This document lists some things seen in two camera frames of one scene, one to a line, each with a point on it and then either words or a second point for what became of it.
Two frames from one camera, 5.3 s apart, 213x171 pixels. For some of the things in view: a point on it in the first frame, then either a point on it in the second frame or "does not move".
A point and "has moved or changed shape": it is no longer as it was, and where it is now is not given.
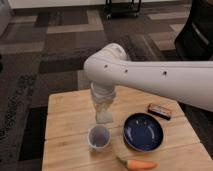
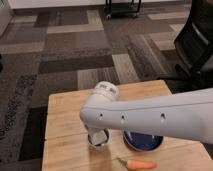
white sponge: x=104 y=117 has moved or changed shape
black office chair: x=195 y=42 does not move
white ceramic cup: x=98 y=137 does not move
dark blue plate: x=143 y=132 does not move
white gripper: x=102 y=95 to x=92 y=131
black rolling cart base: x=122 y=9 does not move
